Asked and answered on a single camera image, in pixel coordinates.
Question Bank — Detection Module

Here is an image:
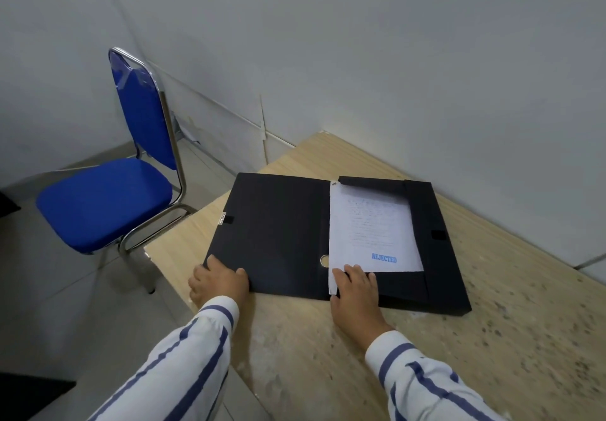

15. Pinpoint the person's right forearm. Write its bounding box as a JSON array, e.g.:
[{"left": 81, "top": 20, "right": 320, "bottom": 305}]
[{"left": 364, "top": 330, "right": 511, "bottom": 421}]

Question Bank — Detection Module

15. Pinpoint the white stamped paper sheet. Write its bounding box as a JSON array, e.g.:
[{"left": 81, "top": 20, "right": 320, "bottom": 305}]
[{"left": 328, "top": 179, "right": 425, "bottom": 301}]

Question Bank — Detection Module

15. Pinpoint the person's right hand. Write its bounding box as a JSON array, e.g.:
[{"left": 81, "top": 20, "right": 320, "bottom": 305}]
[{"left": 330, "top": 264, "right": 395, "bottom": 341}]

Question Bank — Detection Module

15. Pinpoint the dark furniture edge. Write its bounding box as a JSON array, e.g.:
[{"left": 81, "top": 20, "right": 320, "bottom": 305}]
[{"left": 0, "top": 189, "right": 22, "bottom": 220}]

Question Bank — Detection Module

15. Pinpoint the blue padded metal chair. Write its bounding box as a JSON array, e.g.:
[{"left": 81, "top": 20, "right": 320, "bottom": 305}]
[{"left": 35, "top": 46, "right": 199, "bottom": 295}]

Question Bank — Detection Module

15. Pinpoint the person's left forearm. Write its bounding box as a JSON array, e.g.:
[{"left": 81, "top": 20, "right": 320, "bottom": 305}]
[{"left": 87, "top": 295, "right": 241, "bottom": 421}]

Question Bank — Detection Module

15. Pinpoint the person's left hand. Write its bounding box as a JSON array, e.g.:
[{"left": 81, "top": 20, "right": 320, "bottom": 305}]
[{"left": 188, "top": 254, "right": 251, "bottom": 313}]

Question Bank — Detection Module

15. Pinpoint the black box file folder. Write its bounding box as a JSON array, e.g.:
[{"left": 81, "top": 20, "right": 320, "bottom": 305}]
[{"left": 204, "top": 172, "right": 472, "bottom": 316}]

